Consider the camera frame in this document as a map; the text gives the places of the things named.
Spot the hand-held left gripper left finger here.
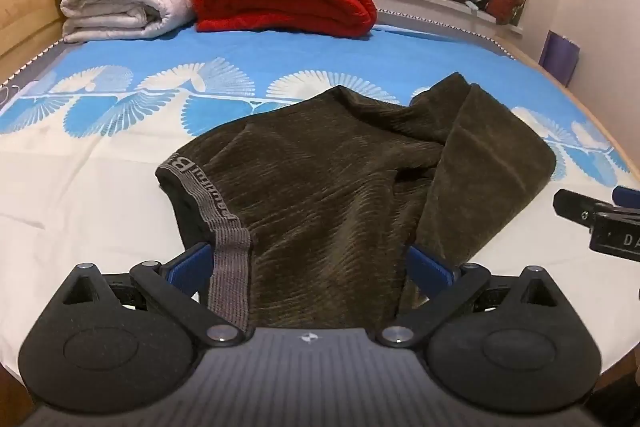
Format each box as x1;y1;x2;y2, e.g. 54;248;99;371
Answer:
47;242;248;349

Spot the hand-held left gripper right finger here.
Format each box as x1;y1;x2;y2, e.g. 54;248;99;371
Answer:
375;246;576;350

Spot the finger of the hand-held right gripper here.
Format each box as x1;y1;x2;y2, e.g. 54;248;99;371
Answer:
552;189;601;222
612;186;640;209

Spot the blue and white printed bedsheet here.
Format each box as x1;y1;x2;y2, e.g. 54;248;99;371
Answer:
0;26;640;388

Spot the white window sill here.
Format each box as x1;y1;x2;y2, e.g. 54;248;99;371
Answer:
362;0;524;38

